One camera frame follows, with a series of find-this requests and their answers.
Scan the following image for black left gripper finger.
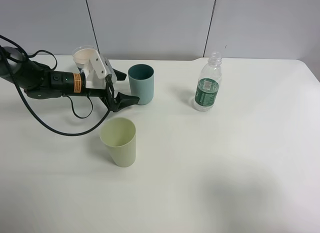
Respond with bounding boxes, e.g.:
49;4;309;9
116;92;140;111
113;69;127;81

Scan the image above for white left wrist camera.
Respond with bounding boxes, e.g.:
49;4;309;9
81;48;117;90

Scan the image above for clear plastic water bottle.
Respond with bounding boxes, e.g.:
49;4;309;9
194;52;222;112

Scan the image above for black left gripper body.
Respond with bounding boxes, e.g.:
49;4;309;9
81;70;120;111

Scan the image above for teal plastic cup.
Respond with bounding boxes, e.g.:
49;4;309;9
128;64;155;105

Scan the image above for light green plastic cup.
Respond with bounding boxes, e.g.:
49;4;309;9
99;117;136;168

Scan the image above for blue paper cup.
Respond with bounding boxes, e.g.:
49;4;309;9
72;45;98;72

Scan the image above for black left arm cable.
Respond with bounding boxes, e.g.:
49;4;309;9
0;34;116;137

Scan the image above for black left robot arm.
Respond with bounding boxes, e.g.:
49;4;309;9
0;46;139;112

